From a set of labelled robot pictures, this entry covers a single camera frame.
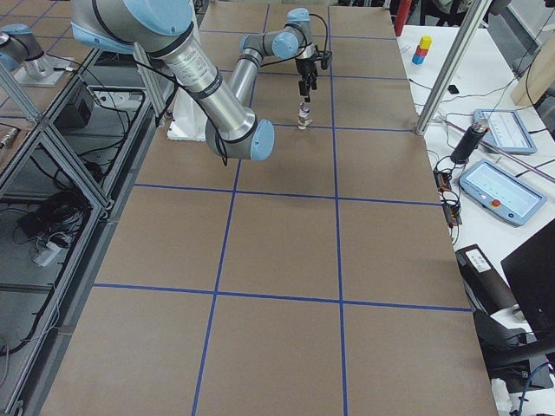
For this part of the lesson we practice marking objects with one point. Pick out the far teach pendant tablet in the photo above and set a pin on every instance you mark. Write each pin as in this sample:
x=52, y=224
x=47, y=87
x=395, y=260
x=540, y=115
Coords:
x=507, y=131

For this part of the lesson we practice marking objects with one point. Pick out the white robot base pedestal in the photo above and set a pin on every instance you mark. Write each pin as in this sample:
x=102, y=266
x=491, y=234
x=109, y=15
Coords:
x=188, y=119

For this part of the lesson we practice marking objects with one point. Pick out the black label printer box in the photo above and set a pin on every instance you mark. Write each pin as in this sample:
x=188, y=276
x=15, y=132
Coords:
x=486, y=287

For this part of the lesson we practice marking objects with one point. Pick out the teach pendant tablet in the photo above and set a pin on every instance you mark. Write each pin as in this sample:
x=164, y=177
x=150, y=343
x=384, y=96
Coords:
x=501, y=193
x=507, y=131

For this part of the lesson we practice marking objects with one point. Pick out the aluminium frame post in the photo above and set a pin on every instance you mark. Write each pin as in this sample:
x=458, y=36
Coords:
x=462, y=40

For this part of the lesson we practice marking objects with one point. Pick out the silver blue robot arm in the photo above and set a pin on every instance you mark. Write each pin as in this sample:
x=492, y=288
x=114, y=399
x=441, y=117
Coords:
x=164, y=29

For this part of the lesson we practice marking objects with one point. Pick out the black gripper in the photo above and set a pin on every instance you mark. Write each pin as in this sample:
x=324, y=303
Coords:
x=304, y=68

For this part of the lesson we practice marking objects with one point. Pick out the background blue robot arm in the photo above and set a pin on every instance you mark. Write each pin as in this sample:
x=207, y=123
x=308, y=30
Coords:
x=23, y=54

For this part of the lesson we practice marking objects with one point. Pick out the white PPR ball valve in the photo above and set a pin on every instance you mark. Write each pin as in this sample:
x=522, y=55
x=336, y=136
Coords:
x=304, y=120

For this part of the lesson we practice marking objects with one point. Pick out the orange circuit board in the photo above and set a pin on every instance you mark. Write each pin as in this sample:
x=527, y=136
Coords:
x=450, y=199

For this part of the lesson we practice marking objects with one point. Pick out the brown paper table mat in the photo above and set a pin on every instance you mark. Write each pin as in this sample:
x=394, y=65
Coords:
x=321, y=281

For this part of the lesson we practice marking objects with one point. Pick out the black computer monitor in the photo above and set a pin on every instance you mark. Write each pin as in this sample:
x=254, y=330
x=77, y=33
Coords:
x=529, y=270

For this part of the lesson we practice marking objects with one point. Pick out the near teach pendant tablet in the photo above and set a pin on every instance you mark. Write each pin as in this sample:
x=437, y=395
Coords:
x=501, y=193

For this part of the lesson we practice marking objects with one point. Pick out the chrome metal pipe fitting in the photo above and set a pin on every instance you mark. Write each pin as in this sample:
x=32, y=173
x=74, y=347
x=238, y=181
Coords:
x=305, y=107

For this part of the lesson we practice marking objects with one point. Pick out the black cylinder device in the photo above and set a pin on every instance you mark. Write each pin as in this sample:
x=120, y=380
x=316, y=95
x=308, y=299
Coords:
x=468, y=143

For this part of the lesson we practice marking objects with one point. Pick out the stacked coloured toy blocks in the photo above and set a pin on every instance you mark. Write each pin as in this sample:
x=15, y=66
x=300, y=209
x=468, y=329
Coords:
x=422, y=50

